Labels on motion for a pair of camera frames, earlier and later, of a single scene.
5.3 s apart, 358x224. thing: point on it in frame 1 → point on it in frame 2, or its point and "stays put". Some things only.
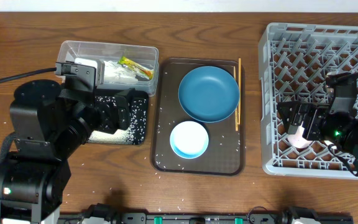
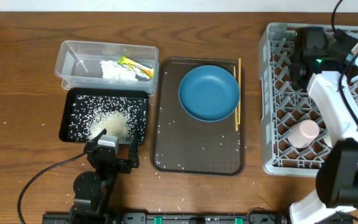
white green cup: (329, 142) stays put
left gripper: (122, 111) → (126, 168)
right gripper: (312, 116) → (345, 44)
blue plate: (209, 94) stays put
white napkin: (115, 71) stays put
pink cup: (297, 140) stays put
